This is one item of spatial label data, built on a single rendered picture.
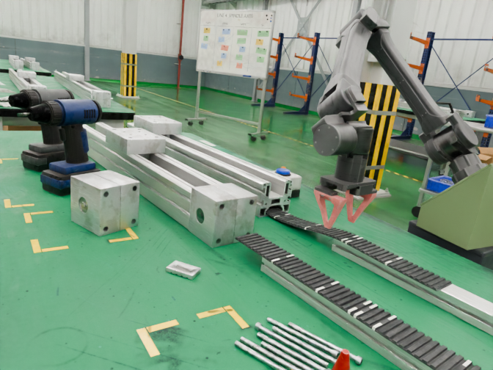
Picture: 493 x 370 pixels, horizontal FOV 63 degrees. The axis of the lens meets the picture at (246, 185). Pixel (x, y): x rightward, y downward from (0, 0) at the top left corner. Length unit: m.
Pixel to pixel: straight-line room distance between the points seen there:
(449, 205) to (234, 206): 0.52
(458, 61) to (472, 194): 8.39
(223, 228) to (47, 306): 0.33
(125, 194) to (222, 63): 6.16
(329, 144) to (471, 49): 8.60
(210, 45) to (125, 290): 6.60
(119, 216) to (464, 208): 0.75
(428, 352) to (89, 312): 0.44
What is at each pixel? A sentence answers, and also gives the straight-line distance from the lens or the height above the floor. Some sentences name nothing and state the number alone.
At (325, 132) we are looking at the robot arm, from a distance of 0.72.
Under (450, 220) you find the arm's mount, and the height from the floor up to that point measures 0.83.
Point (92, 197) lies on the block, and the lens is 0.80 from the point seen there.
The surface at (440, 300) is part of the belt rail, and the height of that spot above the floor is 0.79.
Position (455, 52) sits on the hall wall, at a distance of 9.42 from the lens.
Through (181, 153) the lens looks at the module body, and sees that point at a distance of 1.25.
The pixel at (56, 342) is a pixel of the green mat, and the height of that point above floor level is 0.78.
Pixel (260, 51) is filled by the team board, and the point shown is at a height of 1.36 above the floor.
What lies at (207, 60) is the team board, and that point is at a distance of 7.12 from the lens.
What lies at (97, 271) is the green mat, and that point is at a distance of 0.69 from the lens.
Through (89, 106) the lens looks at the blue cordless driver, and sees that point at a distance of 1.04.
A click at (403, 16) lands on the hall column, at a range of 4.15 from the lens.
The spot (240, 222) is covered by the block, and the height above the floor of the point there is 0.82.
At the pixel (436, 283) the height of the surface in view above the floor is 0.81.
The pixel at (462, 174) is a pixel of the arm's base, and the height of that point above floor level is 0.92.
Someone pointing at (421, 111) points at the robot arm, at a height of 1.06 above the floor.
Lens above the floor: 1.12
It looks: 16 degrees down
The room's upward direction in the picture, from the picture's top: 7 degrees clockwise
